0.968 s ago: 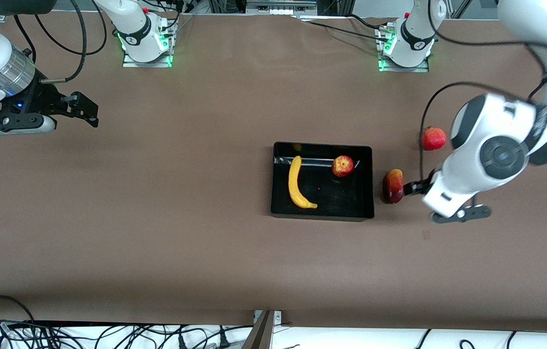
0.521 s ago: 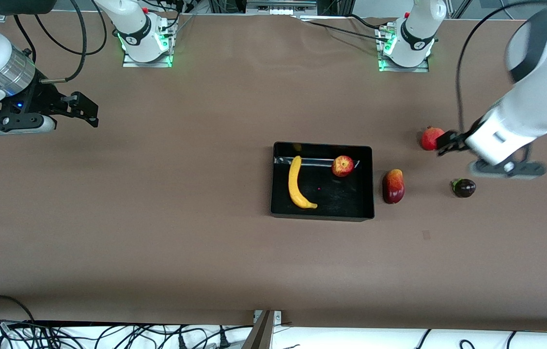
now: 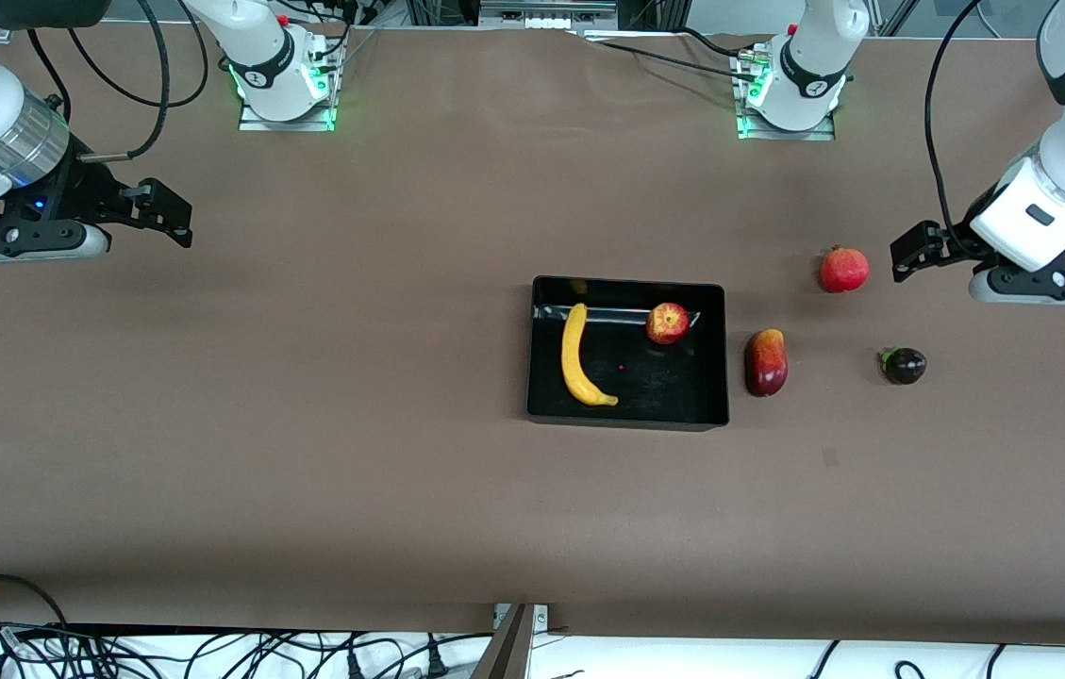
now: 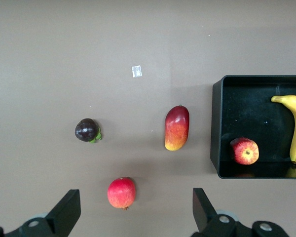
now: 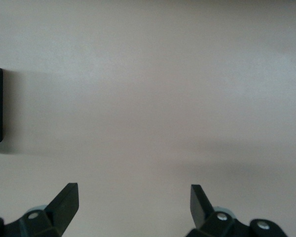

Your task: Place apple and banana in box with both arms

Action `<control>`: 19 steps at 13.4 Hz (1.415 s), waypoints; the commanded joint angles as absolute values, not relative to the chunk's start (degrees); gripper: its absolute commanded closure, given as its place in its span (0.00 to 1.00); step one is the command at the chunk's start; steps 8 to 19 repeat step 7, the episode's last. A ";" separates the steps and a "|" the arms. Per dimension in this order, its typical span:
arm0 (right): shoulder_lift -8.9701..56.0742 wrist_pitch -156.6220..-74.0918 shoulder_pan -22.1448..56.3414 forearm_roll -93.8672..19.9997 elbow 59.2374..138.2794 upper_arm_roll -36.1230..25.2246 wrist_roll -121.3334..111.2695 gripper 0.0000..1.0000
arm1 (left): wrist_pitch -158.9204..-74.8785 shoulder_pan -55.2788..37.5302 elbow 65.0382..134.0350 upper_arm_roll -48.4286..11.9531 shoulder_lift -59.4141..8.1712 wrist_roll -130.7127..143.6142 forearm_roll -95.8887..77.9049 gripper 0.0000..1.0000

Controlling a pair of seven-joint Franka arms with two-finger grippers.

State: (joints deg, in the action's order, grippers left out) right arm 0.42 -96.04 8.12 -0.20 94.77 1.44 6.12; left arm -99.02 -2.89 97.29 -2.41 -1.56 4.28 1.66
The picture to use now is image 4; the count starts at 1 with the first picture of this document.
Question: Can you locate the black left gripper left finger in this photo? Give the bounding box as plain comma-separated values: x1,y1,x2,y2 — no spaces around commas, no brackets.
16,189,81,237

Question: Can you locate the small clear tape patch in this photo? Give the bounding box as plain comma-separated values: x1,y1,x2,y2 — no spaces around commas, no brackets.
131,65,143,78

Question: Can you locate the red pomegranate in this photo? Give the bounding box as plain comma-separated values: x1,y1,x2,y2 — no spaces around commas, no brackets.
107,177,137,211

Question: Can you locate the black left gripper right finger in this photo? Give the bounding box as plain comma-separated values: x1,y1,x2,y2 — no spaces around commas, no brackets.
191,188,240,237

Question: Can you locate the black plastic box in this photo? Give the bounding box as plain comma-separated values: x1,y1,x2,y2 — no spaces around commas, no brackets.
210,75,296,180

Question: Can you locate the red yellow mango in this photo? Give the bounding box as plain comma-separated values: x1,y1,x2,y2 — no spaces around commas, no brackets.
164,104,190,152

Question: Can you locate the red yellow apple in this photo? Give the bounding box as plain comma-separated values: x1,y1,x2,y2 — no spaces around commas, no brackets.
229,137,260,165

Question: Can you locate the dark purple eggplant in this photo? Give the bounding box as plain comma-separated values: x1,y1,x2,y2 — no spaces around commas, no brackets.
74,118,103,144

